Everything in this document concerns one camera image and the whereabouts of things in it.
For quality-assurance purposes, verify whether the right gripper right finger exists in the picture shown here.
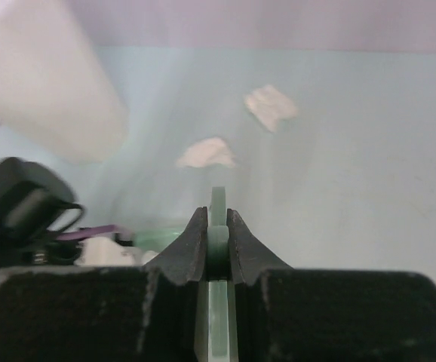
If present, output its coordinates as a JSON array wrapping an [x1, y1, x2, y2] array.
[[226, 210, 436, 361]]

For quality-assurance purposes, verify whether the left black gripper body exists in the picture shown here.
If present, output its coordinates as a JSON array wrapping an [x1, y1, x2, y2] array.
[[0, 157, 85, 268]]

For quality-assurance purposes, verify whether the top crumpled paper scrap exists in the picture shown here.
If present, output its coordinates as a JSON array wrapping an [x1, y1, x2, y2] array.
[[244, 84, 299, 133]]

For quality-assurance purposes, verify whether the crumpled paper scrap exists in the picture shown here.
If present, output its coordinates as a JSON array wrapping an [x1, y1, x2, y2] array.
[[244, 84, 299, 133], [176, 137, 235, 168]]

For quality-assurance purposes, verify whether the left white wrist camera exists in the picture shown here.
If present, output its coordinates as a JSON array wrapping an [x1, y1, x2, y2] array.
[[74, 236, 158, 266]]

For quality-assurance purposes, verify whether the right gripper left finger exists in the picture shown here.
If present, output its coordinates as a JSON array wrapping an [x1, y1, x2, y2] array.
[[0, 207, 207, 361]]

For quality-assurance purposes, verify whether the green hand brush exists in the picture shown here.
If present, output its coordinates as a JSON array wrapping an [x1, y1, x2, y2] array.
[[195, 186, 238, 361]]

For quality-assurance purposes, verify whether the white faceted waste bin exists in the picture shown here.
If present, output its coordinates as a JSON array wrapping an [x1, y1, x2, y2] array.
[[0, 1, 128, 163]]

